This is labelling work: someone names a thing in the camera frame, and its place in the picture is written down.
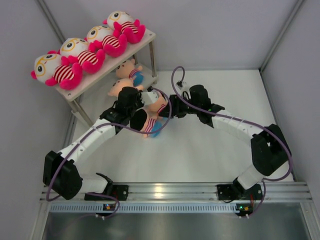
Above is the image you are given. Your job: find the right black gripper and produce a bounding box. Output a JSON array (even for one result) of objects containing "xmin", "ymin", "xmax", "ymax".
[{"xmin": 159, "ymin": 94, "xmax": 201, "ymax": 120}]

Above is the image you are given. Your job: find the boy plush face up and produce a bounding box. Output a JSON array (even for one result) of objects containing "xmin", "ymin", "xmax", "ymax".
[
  {"xmin": 115, "ymin": 58, "xmax": 144, "ymax": 87},
  {"xmin": 108, "ymin": 78, "xmax": 144, "ymax": 97}
]

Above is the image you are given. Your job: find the boy plush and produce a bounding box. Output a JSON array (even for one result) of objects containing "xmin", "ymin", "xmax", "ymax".
[{"xmin": 147, "ymin": 93, "xmax": 168, "ymax": 118}]

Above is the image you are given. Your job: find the panda plush with glasses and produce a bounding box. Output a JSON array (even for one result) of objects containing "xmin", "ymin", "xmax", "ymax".
[
  {"xmin": 102, "ymin": 10, "xmax": 146, "ymax": 44},
  {"xmin": 59, "ymin": 37, "xmax": 106, "ymax": 74},
  {"xmin": 84, "ymin": 25, "xmax": 128, "ymax": 58},
  {"xmin": 30, "ymin": 52, "xmax": 83, "ymax": 91}
]

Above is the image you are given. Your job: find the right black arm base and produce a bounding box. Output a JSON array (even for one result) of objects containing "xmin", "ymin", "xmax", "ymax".
[{"xmin": 217, "ymin": 184, "xmax": 263, "ymax": 202}]

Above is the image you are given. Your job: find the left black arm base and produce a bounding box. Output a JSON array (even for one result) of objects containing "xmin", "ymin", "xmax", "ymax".
[{"xmin": 84, "ymin": 183, "xmax": 129, "ymax": 201}]

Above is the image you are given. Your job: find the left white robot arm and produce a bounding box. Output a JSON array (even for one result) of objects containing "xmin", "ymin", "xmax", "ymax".
[{"xmin": 43, "ymin": 87, "xmax": 158, "ymax": 200}]

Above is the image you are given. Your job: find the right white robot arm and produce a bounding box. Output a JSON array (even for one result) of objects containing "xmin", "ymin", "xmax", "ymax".
[{"xmin": 169, "ymin": 84, "xmax": 292, "ymax": 200}]

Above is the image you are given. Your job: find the white two-tier shelf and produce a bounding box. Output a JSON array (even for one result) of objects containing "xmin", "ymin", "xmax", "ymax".
[{"xmin": 55, "ymin": 29, "xmax": 159, "ymax": 127}]

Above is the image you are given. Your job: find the boy plush showing black hair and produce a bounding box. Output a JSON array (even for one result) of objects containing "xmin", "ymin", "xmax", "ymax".
[{"xmin": 129, "ymin": 108, "xmax": 163, "ymax": 138}]

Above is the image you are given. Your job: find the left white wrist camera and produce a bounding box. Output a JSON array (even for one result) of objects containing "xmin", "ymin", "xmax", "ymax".
[{"xmin": 140, "ymin": 91, "xmax": 159, "ymax": 106}]

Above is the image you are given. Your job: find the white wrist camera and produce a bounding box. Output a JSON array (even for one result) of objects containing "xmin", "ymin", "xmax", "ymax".
[
  {"xmin": 140, "ymin": 91, "xmax": 159, "ymax": 106},
  {"xmin": 175, "ymin": 80, "xmax": 189, "ymax": 93}
]

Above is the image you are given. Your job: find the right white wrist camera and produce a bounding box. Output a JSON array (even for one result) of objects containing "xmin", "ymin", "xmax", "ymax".
[{"xmin": 175, "ymin": 80, "xmax": 189, "ymax": 93}]

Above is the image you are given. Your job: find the aluminium mounting rail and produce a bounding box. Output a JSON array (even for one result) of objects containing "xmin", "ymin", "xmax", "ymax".
[{"xmin": 39, "ymin": 181, "xmax": 313, "ymax": 202}]

